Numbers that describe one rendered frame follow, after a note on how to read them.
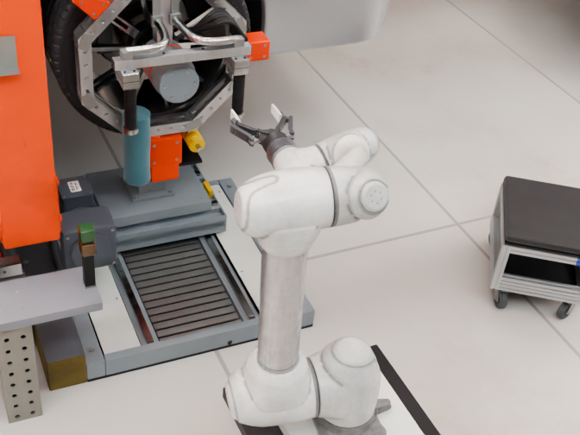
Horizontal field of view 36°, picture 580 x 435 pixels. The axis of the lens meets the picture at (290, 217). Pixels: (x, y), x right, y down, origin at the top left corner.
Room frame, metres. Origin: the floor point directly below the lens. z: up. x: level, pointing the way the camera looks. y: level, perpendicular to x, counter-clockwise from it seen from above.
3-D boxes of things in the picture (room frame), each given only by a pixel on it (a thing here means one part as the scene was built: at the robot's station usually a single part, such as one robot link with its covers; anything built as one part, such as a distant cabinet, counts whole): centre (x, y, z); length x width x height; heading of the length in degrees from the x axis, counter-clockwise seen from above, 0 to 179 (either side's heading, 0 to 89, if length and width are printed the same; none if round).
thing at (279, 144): (2.10, 0.04, 0.83); 0.09 x 0.06 x 0.09; 117
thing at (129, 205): (2.69, 0.54, 0.32); 0.40 x 0.30 x 0.28; 118
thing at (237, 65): (2.44, 0.22, 0.93); 0.09 x 0.05 x 0.05; 28
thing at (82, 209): (2.36, 0.72, 0.26); 0.42 x 0.18 x 0.35; 28
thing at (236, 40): (2.48, 0.32, 1.03); 0.19 x 0.18 x 0.11; 28
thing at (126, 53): (2.39, 0.49, 1.03); 0.19 x 0.18 x 0.11; 28
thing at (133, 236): (2.69, 0.54, 0.13); 0.50 x 0.36 x 0.10; 118
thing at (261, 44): (2.69, 0.19, 0.85); 0.09 x 0.08 x 0.07; 118
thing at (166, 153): (2.58, 0.48, 0.48); 0.16 x 0.12 x 0.17; 28
